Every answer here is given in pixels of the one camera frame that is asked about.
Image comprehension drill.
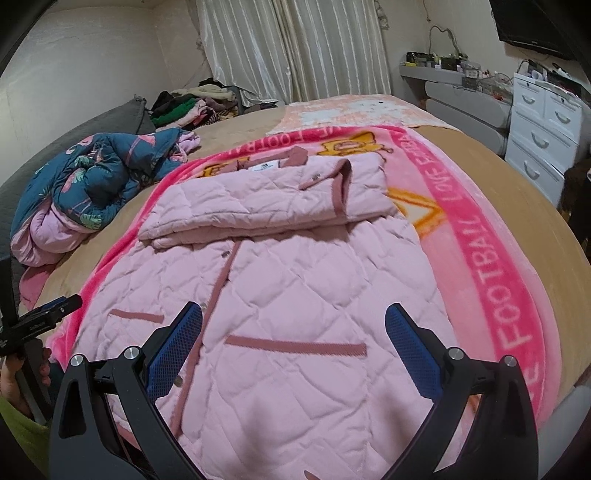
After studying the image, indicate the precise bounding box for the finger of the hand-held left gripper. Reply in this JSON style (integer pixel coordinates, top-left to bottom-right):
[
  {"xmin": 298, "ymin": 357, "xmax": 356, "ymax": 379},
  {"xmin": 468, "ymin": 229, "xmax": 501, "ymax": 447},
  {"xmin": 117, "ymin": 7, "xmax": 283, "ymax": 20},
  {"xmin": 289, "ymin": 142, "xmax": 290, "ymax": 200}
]
[{"xmin": 21, "ymin": 294, "xmax": 84, "ymax": 329}]

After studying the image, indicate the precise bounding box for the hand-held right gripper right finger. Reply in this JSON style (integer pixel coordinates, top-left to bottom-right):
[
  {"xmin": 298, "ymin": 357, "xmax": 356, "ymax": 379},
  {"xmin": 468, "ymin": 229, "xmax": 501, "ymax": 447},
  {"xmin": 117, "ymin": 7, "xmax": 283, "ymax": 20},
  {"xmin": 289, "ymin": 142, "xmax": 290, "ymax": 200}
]
[{"xmin": 385, "ymin": 302, "xmax": 541, "ymax": 480}]

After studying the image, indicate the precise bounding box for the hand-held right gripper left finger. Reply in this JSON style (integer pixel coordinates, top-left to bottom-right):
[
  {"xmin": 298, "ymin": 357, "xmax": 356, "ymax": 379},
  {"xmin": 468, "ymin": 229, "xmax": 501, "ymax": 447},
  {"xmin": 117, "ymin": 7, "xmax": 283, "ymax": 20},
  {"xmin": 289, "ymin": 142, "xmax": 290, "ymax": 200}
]
[{"xmin": 48, "ymin": 301, "xmax": 204, "ymax": 480}]

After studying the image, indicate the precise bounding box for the pink quilted jacket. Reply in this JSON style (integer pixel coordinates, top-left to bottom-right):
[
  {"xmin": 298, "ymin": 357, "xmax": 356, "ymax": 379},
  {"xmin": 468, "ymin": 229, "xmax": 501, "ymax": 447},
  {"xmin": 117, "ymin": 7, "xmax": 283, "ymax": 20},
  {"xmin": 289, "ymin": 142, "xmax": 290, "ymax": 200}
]
[{"xmin": 76, "ymin": 148, "xmax": 468, "ymax": 480}]

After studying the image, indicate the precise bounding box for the person's left forearm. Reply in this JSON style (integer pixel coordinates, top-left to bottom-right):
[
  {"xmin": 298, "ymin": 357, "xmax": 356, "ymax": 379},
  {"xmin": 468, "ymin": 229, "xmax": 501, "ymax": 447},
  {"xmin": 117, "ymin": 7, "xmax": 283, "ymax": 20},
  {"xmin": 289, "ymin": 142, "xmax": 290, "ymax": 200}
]
[{"xmin": 0, "ymin": 396, "xmax": 52, "ymax": 464}]

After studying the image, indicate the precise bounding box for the pile of mixed clothes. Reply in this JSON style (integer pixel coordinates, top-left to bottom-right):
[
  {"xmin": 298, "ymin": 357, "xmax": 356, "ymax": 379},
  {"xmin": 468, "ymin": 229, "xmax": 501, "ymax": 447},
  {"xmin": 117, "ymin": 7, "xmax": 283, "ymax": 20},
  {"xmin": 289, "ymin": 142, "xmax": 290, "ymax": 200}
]
[{"xmin": 150, "ymin": 78, "xmax": 287, "ymax": 130}]

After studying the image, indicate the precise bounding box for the person's left hand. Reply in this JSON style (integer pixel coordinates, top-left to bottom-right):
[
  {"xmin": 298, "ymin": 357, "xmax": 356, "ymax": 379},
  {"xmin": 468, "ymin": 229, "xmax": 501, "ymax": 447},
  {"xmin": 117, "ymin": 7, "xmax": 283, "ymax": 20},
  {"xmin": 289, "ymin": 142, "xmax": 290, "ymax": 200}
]
[{"xmin": 0, "ymin": 346, "xmax": 53, "ymax": 421}]

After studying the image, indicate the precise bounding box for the dark pink cloth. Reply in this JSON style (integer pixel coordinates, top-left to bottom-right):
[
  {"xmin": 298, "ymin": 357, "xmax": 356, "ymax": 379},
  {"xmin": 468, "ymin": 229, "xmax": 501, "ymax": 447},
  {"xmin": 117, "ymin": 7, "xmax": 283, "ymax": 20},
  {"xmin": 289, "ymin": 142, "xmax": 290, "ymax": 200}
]
[{"xmin": 21, "ymin": 265, "xmax": 56, "ymax": 311}]

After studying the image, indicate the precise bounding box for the pink printed blanket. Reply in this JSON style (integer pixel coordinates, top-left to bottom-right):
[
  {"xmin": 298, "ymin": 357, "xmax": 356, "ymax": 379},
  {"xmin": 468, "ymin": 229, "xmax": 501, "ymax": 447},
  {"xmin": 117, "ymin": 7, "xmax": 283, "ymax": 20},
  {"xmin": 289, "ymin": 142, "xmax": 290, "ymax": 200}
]
[{"xmin": 48, "ymin": 124, "xmax": 562, "ymax": 445}]

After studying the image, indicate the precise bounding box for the blue floral comforter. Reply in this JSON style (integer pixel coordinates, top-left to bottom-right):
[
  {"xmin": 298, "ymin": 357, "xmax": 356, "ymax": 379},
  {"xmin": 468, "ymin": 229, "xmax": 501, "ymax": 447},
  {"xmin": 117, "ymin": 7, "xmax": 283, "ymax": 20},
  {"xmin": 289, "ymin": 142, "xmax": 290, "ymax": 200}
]
[{"xmin": 10, "ymin": 128, "xmax": 202, "ymax": 267}]

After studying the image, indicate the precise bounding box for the grey headboard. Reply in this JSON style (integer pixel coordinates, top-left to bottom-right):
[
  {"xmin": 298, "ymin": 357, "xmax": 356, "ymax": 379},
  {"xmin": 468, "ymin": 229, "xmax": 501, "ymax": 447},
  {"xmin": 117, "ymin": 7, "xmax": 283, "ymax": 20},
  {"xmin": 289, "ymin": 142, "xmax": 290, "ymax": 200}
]
[{"xmin": 0, "ymin": 95, "xmax": 156, "ymax": 195}]

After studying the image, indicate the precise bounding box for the bed with tan sheet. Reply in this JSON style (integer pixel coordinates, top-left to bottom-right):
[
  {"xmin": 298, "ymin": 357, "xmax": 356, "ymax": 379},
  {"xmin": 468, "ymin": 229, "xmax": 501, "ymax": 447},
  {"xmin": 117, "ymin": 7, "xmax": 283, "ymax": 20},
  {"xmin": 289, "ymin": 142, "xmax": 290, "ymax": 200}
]
[{"xmin": 0, "ymin": 95, "xmax": 591, "ymax": 416}]

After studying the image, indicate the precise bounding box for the dark hanging clothing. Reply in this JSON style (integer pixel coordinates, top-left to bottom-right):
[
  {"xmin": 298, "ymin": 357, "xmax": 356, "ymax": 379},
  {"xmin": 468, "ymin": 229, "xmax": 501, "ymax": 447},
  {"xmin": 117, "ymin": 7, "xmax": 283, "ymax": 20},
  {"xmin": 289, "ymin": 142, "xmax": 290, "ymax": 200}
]
[{"xmin": 561, "ymin": 159, "xmax": 591, "ymax": 252}]

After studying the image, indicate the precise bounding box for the grey dressing table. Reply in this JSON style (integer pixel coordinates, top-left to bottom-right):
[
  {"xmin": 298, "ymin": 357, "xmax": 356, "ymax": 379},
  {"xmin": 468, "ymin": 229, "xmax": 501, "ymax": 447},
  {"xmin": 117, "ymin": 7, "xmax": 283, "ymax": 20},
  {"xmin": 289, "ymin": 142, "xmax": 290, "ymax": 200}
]
[{"xmin": 399, "ymin": 62, "xmax": 513, "ymax": 156}]

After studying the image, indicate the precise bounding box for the pale pink patterned blanket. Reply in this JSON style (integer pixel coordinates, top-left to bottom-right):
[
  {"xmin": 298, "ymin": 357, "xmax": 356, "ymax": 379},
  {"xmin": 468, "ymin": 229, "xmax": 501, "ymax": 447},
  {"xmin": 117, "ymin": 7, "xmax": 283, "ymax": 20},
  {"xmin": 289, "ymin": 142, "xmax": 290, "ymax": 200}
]
[{"xmin": 277, "ymin": 95, "xmax": 458, "ymax": 136}]

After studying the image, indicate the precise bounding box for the white drawer cabinet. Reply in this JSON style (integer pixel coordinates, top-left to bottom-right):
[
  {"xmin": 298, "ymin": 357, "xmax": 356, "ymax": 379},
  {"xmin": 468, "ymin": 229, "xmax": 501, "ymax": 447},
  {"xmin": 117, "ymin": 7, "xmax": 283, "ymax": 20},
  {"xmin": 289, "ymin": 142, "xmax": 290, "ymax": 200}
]
[{"xmin": 505, "ymin": 71, "xmax": 591, "ymax": 209}]

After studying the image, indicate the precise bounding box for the small clutter on dressing table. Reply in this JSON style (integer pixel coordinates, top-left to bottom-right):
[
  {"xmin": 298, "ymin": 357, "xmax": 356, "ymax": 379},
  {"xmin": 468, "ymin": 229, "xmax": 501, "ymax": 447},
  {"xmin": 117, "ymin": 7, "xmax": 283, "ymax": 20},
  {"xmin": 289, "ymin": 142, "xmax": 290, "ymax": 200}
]
[{"xmin": 404, "ymin": 48, "xmax": 514, "ymax": 100}]

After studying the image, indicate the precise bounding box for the white pleated curtain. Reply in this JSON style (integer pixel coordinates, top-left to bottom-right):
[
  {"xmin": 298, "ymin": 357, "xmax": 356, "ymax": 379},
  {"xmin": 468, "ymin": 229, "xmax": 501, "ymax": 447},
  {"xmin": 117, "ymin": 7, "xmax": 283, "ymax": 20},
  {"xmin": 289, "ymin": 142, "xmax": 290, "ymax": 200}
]
[{"xmin": 196, "ymin": 0, "xmax": 392, "ymax": 108}]

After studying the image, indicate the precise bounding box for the white wall cable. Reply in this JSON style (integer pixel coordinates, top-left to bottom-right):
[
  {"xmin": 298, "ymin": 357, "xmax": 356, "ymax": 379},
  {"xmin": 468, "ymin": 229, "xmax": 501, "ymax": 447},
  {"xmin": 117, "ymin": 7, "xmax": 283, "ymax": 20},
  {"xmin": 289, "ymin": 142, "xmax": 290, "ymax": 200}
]
[{"xmin": 427, "ymin": 24, "xmax": 462, "ymax": 59}]

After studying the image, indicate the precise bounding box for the black wall television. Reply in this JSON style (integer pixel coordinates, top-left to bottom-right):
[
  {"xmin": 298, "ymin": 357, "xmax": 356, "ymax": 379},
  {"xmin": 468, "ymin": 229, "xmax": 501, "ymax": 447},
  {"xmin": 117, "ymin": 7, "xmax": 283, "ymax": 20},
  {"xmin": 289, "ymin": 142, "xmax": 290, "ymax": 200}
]
[{"xmin": 489, "ymin": 0, "xmax": 576, "ymax": 61}]

